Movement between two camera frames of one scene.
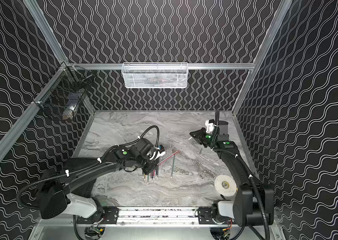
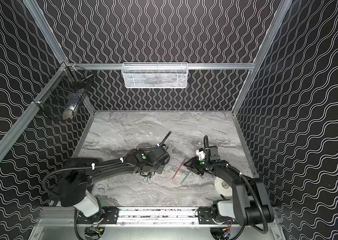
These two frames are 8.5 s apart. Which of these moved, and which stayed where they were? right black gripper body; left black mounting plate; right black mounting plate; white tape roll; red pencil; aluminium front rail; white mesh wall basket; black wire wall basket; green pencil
Moved: red pencil; right black gripper body; green pencil
Stayed: white mesh wall basket; white tape roll; black wire wall basket; aluminium front rail; right black mounting plate; left black mounting plate
